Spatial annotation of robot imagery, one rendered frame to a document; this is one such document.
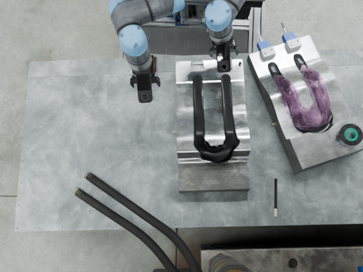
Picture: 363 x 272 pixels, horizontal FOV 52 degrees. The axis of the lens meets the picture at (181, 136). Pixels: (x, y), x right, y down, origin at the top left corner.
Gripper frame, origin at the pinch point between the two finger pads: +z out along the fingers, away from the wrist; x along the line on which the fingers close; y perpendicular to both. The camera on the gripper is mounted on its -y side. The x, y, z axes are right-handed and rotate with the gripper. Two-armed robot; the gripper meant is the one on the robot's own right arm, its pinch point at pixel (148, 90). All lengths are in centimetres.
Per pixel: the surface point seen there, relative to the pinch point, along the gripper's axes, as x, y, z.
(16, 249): 89, -58, 95
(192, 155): -15.5, -23.5, 5.6
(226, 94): -28.9, 0.0, 6.9
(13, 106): 99, 31, 95
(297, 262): -52, -62, 16
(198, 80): -18.6, 6.0, 6.4
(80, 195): 26.7, -36.2, 11.5
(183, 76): -13.1, 7.8, 6.0
